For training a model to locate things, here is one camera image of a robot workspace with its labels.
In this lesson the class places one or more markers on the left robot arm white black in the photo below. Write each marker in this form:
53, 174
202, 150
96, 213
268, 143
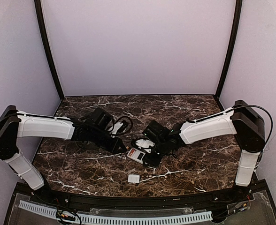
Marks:
98, 127

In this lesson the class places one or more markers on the white battery cover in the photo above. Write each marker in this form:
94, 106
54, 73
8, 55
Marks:
133, 178

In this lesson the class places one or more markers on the right black frame post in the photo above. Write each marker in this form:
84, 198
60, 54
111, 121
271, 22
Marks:
230, 49

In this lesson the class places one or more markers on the white remote control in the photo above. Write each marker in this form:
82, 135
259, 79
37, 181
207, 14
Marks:
137, 156

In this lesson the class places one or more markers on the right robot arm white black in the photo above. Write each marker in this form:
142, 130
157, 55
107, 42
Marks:
241, 120

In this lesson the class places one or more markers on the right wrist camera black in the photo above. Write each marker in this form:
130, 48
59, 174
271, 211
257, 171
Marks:
142, 144

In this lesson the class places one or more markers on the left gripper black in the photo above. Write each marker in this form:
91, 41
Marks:
113, 144

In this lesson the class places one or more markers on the black front rail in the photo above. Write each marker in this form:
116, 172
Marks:
210, 200

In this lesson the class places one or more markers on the white slotted cable duct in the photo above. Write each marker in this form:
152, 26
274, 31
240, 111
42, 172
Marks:
181, 216

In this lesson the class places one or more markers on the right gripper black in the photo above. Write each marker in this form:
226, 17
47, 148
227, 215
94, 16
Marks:
150, 159

